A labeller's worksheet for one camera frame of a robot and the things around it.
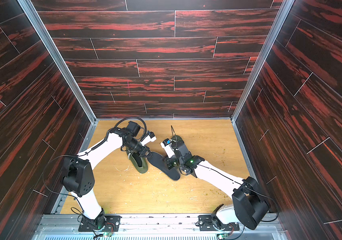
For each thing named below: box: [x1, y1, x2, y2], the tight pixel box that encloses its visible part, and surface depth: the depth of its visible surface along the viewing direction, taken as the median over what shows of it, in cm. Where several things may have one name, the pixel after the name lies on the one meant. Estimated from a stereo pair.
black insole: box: [147, 151, 181, 181], surface depth 84 cm
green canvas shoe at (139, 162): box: [126, 148, 149, 174], surface depth 93 cm
